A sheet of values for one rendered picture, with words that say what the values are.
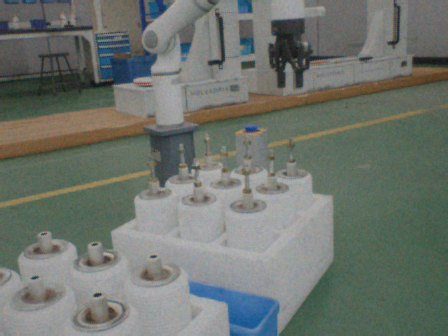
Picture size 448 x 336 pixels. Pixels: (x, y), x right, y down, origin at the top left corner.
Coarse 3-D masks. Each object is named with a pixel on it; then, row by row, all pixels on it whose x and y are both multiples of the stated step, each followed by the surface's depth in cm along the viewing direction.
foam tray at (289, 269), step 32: (128, 224) 114; (224, 224) 110; (320, 224) 116; (128, 256) 110; (192, 256) 100; (224, 256) 96; (256, 256) 93; (288, 256) 100; (320, 256) 118; (256, 288) 94; (288, 288) 101; (288, 320) 102
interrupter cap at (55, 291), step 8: (24, 288) 72; (48, 288) 72; (56, 288) 71; (64, 288) 71; (16, 296) 70; (24, 296) 70; (48, 296) 70; (56, 296) 69; (16, 304) 68; (24, 304) 68; (32, 304) 67; (40, 304) 67; (48, 304) 67
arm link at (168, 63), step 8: (176, 40) 158; (168, 48) 156; (176, 48) 159; (160, 56) 162; (168, 56) 161; (176, 56) 160; (160, 64) 158; (168, 64) 158; (176, 64) 159; (152, 72) 159; (160, 72) 157; (168, 72) 157; (176, 72) 159
